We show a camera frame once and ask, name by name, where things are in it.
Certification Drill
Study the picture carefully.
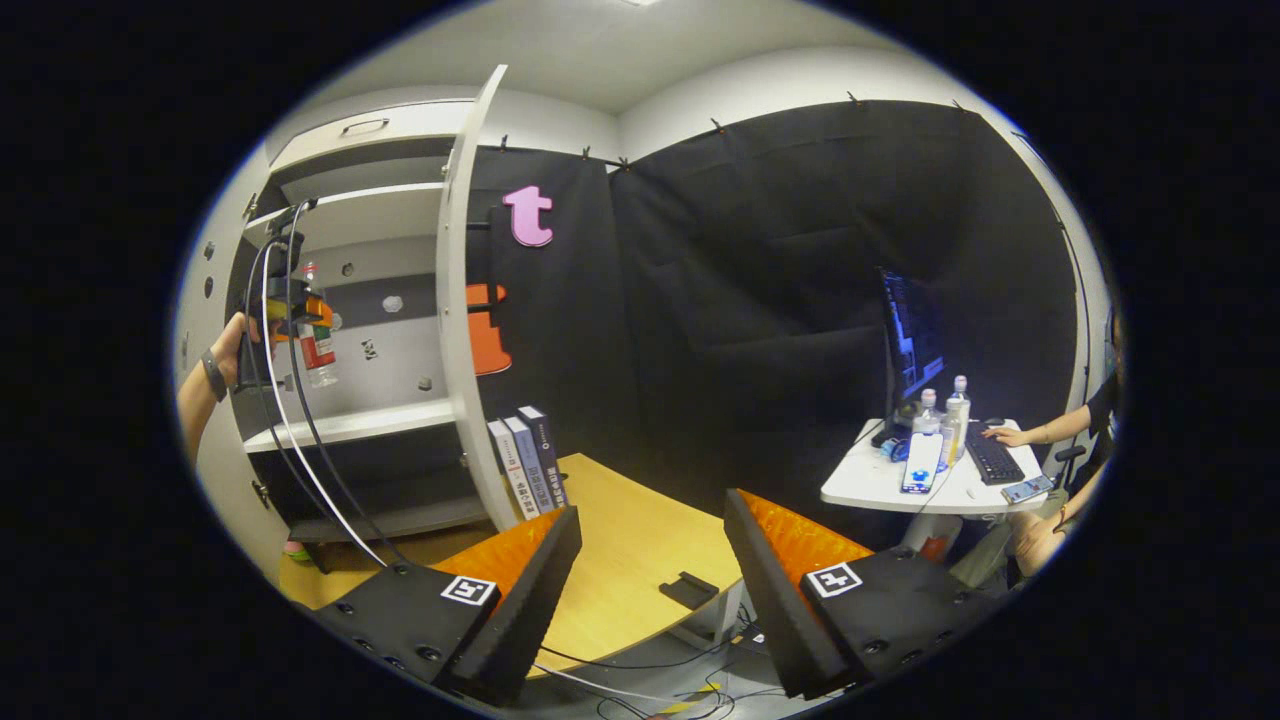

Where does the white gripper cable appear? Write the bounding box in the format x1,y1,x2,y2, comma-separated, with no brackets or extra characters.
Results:
258,240,391,569

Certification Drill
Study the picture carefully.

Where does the computer monitor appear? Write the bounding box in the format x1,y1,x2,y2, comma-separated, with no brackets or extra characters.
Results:
870,266,948,448

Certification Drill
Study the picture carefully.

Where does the black backdrop cloth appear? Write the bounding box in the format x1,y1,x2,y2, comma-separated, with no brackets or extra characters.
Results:
465,98,1091,561

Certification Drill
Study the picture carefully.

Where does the dark spine book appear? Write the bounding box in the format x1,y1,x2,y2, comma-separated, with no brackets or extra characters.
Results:
517,405,569,510

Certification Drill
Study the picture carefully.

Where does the blue spine book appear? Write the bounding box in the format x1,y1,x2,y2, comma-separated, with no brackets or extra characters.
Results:
503,413,555,515

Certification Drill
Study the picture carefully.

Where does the black flat holder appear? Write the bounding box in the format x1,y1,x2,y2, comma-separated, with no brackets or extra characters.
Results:
659,571,720,610

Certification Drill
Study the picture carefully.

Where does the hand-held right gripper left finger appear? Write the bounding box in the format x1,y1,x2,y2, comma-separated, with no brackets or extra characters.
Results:
313,506,583,707

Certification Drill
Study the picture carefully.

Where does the white cabinet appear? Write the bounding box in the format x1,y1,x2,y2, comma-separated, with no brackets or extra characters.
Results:
175,65,511,586

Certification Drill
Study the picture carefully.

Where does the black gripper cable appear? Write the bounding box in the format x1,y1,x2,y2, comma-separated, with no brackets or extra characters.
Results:
243,198,411,566

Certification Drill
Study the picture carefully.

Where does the white cabinet shelf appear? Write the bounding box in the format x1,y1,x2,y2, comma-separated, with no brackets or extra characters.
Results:
245,183,446,251
243,398,459,454

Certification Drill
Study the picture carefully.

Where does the white spine book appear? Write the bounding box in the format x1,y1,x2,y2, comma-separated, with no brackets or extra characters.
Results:
487,418,542,521

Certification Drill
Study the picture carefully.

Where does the smartphone with lit screen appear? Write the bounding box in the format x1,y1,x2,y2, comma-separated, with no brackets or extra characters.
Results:
900,432,945,496

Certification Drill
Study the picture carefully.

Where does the black floor cable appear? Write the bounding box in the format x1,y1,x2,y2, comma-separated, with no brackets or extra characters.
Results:
535,600,791,720

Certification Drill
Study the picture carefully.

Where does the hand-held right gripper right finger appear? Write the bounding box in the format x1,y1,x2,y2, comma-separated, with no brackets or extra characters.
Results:
723,489,1003,701

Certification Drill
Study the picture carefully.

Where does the red label plastic water bottle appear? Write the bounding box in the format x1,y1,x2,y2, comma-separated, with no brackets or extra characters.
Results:
300,262,340,389

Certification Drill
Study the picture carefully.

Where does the black keyboard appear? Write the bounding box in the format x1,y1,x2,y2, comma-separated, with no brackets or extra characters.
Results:
964,424,1027,487

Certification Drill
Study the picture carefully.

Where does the white round table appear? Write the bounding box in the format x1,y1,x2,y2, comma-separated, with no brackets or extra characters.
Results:
820,418,1053,561

